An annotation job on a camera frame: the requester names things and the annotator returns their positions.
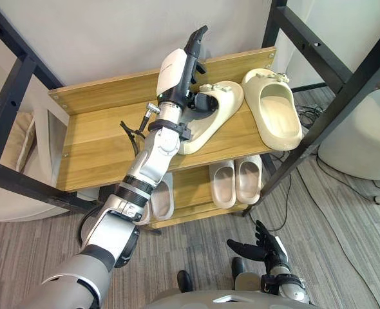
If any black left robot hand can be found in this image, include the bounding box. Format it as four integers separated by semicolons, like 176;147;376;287
157;26;220;112

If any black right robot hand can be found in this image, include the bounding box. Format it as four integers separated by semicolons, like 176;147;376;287
226;220;290;275

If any cream slipper with charms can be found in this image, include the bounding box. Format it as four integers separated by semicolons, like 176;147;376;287
241;69;304;152
176;80;245;156

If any wooden shoe rack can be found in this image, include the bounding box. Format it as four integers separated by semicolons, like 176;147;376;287
47;46;307;230

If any silver right robot leg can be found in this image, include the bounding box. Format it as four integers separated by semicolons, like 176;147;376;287
230;256;265;293

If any beige plain slipper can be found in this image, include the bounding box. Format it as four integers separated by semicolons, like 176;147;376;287
133;207;153;227
234;154;263;205
149;173;175;221
208;160;238;210

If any grey robot torso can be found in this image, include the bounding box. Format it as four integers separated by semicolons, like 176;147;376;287
144;288;310;309

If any dark left robot foot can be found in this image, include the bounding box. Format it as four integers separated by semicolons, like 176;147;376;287
176;270;193;293

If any white rounded pouf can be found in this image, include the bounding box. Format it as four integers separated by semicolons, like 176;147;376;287
317;88;380;181

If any beige cushion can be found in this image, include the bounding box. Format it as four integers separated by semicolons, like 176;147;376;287
1;111;38;173

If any white rounded seat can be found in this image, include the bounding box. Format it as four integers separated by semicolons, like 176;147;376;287
0;180;71;223

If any black floor cable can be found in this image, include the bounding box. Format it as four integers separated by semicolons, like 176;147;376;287
247;151;380;309

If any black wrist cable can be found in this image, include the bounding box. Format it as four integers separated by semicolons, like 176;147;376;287
119;102;161;159

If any black cable bundle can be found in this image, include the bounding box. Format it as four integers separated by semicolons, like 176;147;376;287
294;103;327;130

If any black metal shelf frame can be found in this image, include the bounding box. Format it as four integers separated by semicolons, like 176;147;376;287
0;0;104;214
241;0;380;217

